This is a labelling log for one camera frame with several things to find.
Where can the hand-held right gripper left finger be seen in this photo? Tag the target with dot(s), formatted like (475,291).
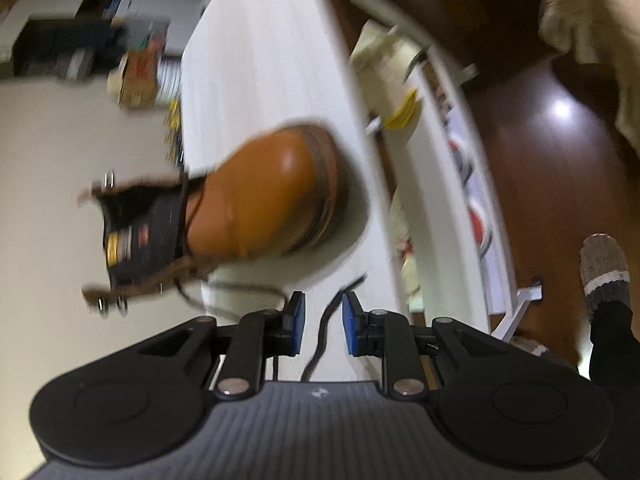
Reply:
(298,322)

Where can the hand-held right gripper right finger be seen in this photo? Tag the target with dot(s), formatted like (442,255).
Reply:
(350,327)

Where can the dark brown shoelace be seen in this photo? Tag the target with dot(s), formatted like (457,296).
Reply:
(322,325)

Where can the brown leather boot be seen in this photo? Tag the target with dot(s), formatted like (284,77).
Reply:
(260,195)

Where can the white metal rack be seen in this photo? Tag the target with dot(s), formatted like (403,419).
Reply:
(450,125)

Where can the yellow plastic item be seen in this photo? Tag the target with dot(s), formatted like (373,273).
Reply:
(405,107)

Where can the group of cooking oil bottles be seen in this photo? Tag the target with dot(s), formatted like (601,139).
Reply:
(173,130)

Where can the grey knitted slipper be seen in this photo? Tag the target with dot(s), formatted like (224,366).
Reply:
(602,265)

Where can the person's leg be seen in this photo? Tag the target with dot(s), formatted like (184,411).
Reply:
(617,345)

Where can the stack of white plastic buckets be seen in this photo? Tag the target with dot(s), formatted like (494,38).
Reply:
(169,80)

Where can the cardboard box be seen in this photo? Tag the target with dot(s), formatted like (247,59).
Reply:
(140,67)

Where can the dark shelf unit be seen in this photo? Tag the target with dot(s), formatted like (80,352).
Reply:
(65,45)

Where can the beige quilted cloth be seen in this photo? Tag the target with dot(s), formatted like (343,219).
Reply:
(595,15)

